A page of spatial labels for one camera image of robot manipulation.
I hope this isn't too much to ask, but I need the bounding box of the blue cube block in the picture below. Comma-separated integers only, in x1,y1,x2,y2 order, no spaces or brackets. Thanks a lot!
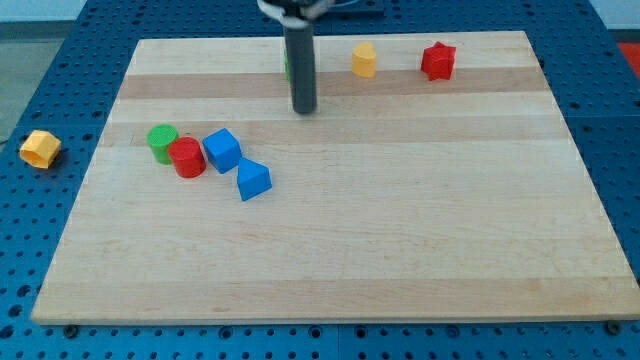
202,128,242,174

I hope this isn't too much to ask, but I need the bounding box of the blue triangular prism block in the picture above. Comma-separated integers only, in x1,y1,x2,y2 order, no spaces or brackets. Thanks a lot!
236,158,272,201

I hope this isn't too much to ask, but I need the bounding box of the wooden board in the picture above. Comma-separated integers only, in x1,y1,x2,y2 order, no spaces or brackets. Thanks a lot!
32,31,639,325

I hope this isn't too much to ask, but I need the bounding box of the red cylinder block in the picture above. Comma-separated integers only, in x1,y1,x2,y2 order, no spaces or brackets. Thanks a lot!
168,137,206,178

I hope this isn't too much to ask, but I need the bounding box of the green block behind rod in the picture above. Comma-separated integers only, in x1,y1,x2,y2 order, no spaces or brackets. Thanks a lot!
283,49,291,82

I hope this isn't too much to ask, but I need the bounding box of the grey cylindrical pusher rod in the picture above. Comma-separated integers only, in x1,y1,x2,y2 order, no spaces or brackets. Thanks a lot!
284,23,317,115

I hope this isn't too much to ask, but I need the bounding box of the green cylinder block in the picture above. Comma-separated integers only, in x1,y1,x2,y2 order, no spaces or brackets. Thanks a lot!
146,124,179,165

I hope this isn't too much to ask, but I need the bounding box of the red star block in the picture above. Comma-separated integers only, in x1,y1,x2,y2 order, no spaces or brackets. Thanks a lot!
420,41,456,81

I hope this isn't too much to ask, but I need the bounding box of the yellow hexagonal block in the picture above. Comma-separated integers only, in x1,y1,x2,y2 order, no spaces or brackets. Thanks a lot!
19,130,62,169

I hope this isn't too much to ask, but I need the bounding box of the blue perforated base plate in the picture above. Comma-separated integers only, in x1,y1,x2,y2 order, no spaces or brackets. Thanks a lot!
1,0,639,359

